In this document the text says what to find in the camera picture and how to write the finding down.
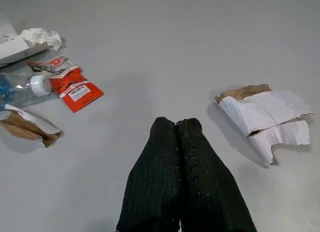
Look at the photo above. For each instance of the orange red plastic packet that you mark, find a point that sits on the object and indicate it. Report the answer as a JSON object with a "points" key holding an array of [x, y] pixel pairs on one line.
{"points": [[75, 89]]}

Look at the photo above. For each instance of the torn white cardboard piece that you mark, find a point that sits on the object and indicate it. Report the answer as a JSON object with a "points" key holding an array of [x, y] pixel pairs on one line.
{"points": [[267, 117]]}

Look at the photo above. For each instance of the torn brown white cardboard scrap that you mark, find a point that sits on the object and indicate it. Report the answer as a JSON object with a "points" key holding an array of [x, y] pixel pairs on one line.
{"points": [[27, 126]]}

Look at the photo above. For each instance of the clear torn plastic wrapper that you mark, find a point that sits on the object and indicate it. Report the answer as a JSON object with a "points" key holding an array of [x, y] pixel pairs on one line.
{"points": [[48, 63]]}

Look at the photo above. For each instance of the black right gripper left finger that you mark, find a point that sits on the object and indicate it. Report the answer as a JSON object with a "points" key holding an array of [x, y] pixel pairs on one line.
{"points": [[152, 177]]}

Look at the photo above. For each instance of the clear plastic bottle white cap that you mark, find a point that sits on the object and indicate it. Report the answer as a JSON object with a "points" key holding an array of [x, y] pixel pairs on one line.
{"points": [[22, 88]]}

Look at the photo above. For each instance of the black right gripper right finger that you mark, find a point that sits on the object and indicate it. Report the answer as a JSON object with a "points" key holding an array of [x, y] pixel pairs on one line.
{"points": [[212, 182]]}

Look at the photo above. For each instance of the crumpled white tissue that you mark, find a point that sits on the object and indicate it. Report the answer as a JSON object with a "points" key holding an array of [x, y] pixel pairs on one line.
{"points": [[42, 38]]}

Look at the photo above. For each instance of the white cardboard box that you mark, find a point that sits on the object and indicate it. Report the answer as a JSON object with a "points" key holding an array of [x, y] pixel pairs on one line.
{"points": [[15, 46]]}

